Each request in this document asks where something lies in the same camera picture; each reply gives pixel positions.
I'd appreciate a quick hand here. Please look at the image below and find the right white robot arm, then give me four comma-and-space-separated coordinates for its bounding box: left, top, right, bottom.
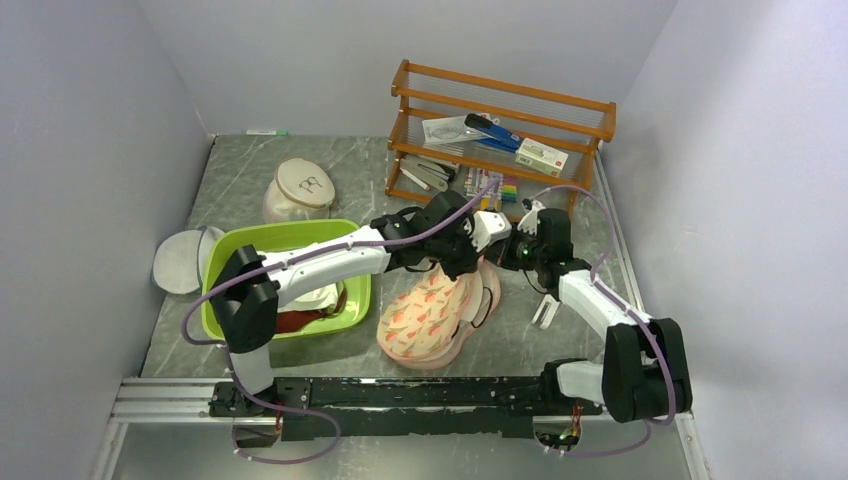
486, 202, 693, 423

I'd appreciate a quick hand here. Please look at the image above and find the orange wooden shelf rack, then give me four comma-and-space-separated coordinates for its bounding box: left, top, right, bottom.
385, 60, 617, 203

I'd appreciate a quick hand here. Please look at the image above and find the dark red garment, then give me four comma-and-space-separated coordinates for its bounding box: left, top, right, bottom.
275, 291, 347, 334

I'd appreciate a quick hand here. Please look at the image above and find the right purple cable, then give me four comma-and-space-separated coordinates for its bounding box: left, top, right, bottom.
521, 185, 678, 460

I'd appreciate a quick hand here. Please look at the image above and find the white green marker pen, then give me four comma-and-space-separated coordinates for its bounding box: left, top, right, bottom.
245, 129, 289, 136

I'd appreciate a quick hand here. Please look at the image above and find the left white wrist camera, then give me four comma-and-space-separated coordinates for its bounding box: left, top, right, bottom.
471, 210, 512, 252

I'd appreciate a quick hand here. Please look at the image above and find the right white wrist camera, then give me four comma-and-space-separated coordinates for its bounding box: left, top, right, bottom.
516, 198, 546, 236

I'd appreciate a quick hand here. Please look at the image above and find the white plastic packet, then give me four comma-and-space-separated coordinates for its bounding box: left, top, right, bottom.
422, 115, 486, 145

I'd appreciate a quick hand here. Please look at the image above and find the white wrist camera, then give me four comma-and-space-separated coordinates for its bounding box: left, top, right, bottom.
471, 210, 512, 252
516, 198, 546, 236

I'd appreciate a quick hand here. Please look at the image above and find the blue stapler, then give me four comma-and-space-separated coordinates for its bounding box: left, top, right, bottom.
464, 113, 524, 153

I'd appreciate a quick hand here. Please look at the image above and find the white staples box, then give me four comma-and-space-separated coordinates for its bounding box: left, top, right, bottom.
515, 138, 569, 177

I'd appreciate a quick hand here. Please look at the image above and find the green plastic basin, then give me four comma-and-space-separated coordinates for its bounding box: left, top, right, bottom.
200, 218, 373, 342

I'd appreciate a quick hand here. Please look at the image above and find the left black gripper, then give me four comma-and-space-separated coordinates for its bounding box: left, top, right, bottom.
429, 223, 491, 284

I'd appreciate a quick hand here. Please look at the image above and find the small white rectangular block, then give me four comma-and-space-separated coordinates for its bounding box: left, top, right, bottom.
531, 295, 560, 330

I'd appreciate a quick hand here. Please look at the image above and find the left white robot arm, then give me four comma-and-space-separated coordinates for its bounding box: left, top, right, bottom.
203, 191, 512, 416

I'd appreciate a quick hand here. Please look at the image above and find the grey black stapler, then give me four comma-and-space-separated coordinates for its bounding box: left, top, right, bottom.
400, 157, 457, 192

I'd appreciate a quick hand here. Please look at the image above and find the floral mesh laundry bag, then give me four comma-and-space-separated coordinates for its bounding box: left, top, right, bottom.
376, 260, 502, 370

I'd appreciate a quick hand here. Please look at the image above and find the white garment in basin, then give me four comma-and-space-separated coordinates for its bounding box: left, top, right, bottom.
278, 284, 340, 313

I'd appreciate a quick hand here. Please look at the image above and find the coloured marker pack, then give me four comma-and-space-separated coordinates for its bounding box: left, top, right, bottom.
464, 166, 521, 212

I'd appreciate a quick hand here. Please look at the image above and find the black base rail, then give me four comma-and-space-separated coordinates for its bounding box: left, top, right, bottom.
208, 376, 602, 441

